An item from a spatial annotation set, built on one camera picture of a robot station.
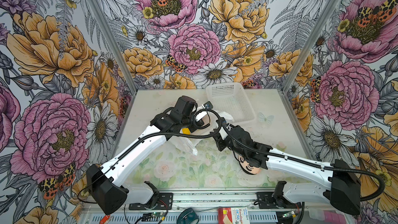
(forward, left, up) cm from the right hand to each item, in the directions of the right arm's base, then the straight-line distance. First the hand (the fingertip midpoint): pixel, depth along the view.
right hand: (213, 135), depth 76 cm
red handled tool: (-30, +50, -18) cm, 61 cm away
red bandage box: (-30, -7, -14) cm, 34 cm away
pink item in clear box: (-32, -50, -17) cm, 62 cm away
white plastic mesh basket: (+40, -16, -17) cm, 46 cm away
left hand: (+5, +8, +6) cm, 11 cm away
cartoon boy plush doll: (-11, -15, -12) cm, 22 cm away
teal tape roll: (-31, +12, -9) cm, 35 cm away
